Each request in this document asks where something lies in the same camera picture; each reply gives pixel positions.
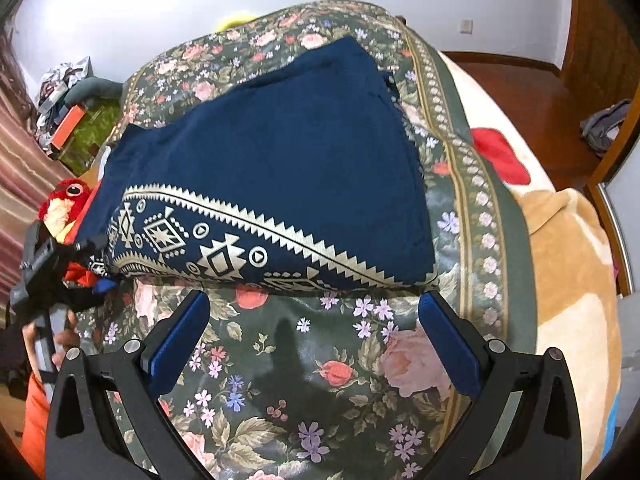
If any green patterned cloth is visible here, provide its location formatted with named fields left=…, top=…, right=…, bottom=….
left=60, top=101, right=123, bottom=176

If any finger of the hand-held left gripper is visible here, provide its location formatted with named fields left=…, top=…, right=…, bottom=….
left=72, top=236, right=110, bottom=267
left=60, top=277, right=121, bottom=312

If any grey bag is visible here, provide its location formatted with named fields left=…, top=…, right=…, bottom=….
left=580, top=99, right=633, bottom=158

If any yellow round object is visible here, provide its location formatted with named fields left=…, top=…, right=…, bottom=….
left=217, top=12, right=257, bottom=31

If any beige printed blanket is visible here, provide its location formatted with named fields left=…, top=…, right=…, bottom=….
left=440, top=55, right=625, bottom=480

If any red plush bird toy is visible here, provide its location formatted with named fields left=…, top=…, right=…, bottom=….
left=39, top=178, right=96, bottom=243

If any person's left hand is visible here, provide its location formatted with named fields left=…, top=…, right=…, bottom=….
left=22, top=309, right=81, bottom=377

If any navy patterned zip jacket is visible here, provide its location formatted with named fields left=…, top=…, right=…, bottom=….
left=75, top=35, right=441, bottom=293

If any green floral blanket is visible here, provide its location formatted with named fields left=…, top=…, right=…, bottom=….
left=75, top=0, right=538, bottom=480

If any wooden door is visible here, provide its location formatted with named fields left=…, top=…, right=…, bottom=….
left=565, top=0, right=640, bottom=106

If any orange box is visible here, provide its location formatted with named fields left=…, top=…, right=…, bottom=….
left=50, top=105, right=86, bottom=150

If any black studded cloth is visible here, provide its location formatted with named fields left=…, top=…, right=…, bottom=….
left=0, top=345, right=33, bottom=402

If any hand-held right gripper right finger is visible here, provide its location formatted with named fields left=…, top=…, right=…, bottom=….
left=418, top=290, right=585, bottom=480

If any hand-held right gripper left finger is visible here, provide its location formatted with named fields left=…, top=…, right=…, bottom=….
left=45, top=290, right=213, bottom=480

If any striped pink curtain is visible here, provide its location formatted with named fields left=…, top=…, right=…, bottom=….
left=0, top=25, right=66, bottom=241

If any white wardrobe door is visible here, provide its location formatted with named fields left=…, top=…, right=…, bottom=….
left=585, top=145, right=640, bottom=298

